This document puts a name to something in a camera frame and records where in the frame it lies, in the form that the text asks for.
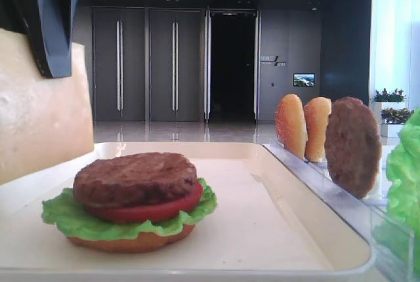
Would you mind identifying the brown meat patty on tray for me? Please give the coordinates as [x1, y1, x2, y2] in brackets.
[73, 152, 198, 208]

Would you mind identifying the dark double door left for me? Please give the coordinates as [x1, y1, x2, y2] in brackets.
[93, 8, 145, 121]

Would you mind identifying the clear long rail right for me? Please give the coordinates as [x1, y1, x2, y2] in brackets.
[266, 140, 419, 281]

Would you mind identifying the flower planter lower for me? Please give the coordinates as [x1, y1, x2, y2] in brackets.
[381, 108, 414, 138]

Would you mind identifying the red tomato slice on tray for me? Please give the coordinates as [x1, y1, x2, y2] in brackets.
[83, 181, 203, 223]

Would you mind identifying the dark double door middle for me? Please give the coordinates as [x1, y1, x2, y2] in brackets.
[150, 9, 202, 121]

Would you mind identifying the bottom bun on tray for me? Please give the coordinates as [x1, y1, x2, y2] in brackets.
[68, 225, 195, 254]

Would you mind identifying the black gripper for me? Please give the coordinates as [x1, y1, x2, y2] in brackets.
[1, 0, 77, 78]

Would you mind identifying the green lettuce leaf standing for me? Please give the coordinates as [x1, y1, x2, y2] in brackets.
[373, 110, 419, 272]

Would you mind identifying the brown meat patty standing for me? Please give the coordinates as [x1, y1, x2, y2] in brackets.
[324, 96, 382, 199]

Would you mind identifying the green lettuce leaf on tray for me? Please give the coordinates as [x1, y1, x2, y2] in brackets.
[41, 178, 217, 241]

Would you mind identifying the orange cheese slice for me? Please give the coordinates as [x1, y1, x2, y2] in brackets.
[1, 30, 93, 184]

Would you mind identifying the flower planter upper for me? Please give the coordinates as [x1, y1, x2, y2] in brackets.
[373, 88, 406, 119]

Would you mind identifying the bun half outer left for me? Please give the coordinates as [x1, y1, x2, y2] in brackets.
[275, 94, 308, 159]

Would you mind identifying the bun half right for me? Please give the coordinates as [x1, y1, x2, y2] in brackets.
[304, 96, 331, 162]

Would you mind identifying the cream rectangular metal tray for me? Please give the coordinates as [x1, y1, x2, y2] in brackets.
[1, 142, 377, 281]

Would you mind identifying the flower planter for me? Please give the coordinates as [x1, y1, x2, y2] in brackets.
[381, 108, 414, 138]
[373, 88, 406, 119]

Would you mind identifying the dark double door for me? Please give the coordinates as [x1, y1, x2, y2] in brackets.
[150, 9, 202, 121]
[93, 8, 145, 121]

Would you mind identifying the bun half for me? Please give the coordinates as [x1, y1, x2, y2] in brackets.
[275, 94, 308, 159]
[304, 96, 331, 162]

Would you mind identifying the open dark doorway frame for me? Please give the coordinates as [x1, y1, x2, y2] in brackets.
[205, 10, 258, 123]

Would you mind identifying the wall display screen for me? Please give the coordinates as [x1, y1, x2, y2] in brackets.
[293, 73, 315, 87]

